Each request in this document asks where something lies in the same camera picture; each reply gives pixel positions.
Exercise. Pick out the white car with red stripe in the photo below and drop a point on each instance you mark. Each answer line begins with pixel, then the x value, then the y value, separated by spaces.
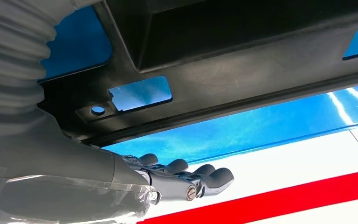
pixel 290 167

